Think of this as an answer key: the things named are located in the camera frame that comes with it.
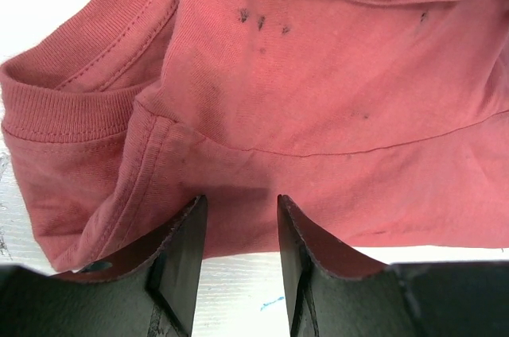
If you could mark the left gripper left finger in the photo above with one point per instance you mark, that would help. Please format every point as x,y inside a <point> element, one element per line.
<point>147,288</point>

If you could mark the salmon red t shirt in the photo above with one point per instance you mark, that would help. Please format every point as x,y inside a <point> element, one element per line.
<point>386,120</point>

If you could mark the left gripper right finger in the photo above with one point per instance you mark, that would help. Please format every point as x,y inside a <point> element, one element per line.
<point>331,289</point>

